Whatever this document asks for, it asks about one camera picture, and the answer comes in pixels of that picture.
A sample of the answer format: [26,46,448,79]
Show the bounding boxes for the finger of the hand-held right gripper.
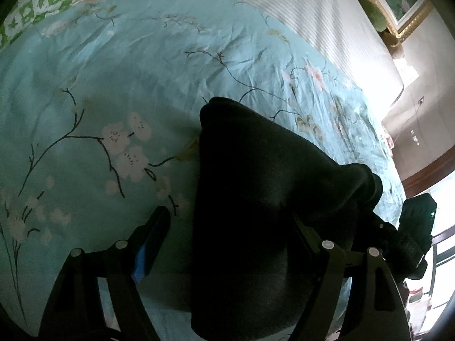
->
[368,174,398,236]

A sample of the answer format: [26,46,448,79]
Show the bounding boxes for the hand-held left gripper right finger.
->
[289,215,408,341]

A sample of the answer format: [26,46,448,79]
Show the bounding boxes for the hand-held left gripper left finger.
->
[41,206,171,341]

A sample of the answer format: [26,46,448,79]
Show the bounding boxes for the black pants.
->
[190,96,384,341]

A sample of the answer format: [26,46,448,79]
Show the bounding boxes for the beige stuffed toy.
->
[386,32,406,59]

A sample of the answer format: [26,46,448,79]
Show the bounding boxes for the light blue floral bed sheet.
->
[0,0,406,341]

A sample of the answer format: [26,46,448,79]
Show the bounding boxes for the gold framed painting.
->
[343,0,432,39]

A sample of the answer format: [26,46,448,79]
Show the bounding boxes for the green plush cushion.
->
[355,0,389,32]

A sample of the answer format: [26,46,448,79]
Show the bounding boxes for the green patterned pillow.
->
[0,0,109,48]

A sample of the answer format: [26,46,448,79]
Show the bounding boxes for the dark metal frame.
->
[427,225,455,292]

